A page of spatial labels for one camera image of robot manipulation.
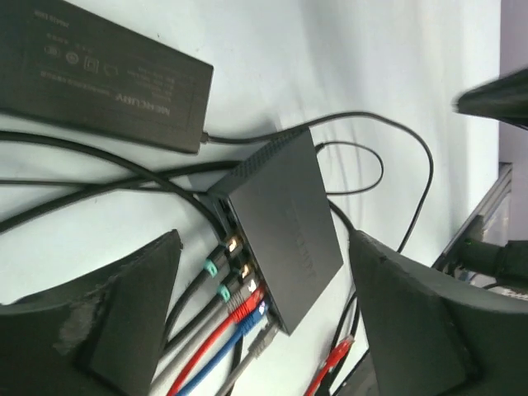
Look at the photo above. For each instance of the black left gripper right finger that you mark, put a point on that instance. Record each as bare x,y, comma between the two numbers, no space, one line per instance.
430,334

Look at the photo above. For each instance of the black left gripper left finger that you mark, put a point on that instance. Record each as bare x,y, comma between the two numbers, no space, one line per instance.
99,334

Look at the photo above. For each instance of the black cable teal boot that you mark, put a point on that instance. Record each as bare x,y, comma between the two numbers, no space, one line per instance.
218,259

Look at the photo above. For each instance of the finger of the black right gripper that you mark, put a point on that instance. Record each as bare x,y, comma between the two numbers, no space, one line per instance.
503,99

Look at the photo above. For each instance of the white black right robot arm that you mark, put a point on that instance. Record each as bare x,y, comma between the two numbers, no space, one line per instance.
506,264

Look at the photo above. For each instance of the aluminium front frame rail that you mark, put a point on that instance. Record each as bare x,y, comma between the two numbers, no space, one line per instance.
488,222

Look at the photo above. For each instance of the black power adapter brick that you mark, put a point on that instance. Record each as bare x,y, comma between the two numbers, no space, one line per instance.
63,65

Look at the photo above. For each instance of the black network switch box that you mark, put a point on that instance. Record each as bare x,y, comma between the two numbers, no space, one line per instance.
276,202

